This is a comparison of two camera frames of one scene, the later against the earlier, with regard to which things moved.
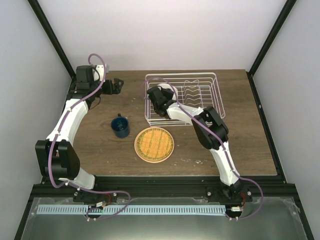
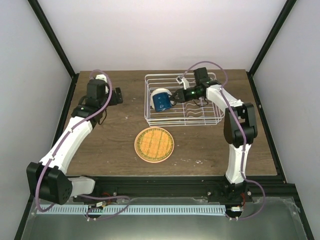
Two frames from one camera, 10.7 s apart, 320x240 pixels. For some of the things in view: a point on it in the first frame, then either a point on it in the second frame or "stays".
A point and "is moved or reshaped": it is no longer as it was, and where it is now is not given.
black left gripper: (116, 89) -> (118, 95)
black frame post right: (286, 9) stays
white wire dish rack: (200, 90) stays
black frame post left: (53, 36) stays
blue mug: (120, 126) is moved or reshaped
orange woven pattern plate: (154, 145) stays
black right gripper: (168, 93) -> (182, 98)
